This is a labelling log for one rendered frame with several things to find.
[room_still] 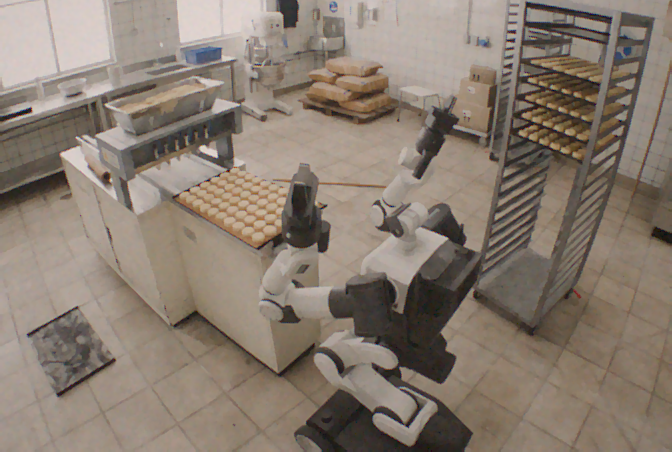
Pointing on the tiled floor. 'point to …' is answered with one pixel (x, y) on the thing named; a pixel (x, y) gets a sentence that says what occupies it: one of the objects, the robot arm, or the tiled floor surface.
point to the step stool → (420, 100)
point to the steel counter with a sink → (169, 69)
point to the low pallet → (348, 110)
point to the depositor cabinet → (138, 233)
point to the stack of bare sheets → (69, 350)
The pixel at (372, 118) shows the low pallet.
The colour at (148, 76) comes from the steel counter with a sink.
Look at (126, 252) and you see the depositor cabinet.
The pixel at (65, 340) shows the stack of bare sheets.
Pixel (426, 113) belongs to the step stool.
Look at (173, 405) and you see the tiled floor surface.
